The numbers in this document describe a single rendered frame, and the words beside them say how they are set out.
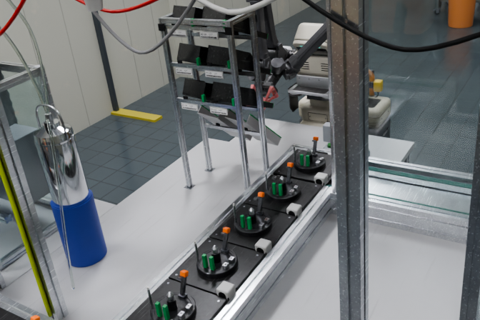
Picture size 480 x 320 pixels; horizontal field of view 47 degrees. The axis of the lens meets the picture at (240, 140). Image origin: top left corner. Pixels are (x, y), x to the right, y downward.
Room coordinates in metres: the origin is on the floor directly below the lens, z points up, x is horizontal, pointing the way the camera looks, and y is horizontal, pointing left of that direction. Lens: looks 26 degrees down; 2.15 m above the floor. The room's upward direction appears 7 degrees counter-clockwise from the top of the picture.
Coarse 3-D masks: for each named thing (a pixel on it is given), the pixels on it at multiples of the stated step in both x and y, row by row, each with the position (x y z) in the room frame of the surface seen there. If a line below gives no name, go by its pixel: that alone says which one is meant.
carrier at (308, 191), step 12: (276, 180) 2.01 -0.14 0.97; (300, 180) 1.98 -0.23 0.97; (264, 192) 1.92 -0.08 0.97; (276, 192) 1.88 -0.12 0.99; (288, 192) 1.87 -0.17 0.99; (300, 192) 1.88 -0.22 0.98; (312, 192) 1.88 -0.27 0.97; (252, 204) 1.84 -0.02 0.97; (264, 204) 1.83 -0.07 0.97; (276, 204) 1.82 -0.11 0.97; (288, 204) 1.81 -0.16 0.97; (300, 204) 1.80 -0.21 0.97
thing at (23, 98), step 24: (0, 96) 1.94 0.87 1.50; (24, 96) 2.02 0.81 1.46; (24, 120) 2.00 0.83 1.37; (24, 144) 1.97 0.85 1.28; (24, 168) 1.95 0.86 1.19; (0, 192) 1.84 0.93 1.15; (48, 192) 2.01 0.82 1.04; (0, 216) 1.81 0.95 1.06; (48, 216) 1.98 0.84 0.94; (0, 240) 1.79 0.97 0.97
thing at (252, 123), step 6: (228, 114) 2.25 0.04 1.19; (234, 114) 2.28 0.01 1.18; (234, 120) 2.20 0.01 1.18; (252, 120) 2.18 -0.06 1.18; (258, 120) 2.20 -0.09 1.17; (246, 126) 2.21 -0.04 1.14; (252, 126) 2.17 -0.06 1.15; (258, 126) 2.20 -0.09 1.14; (270, 132) 2.26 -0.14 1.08; (258, 138) 2.33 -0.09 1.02; (270, 138) 2.26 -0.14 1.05; (276, 138) 2.29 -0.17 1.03; (276, 144) 2.29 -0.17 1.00
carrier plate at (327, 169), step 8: (296, 152) 2.24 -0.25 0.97; (304, 152) 2.23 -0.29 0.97; (288, 160) 2.17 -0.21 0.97; (328, 160) 2.13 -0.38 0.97; (280, 168) 2.11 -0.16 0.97; (328, 168) 2.06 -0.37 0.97; (296, 176) 2.02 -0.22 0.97; (304, 176) 2.01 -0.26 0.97; (312, 176) 2.00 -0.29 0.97; (328, 176) 1.99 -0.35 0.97
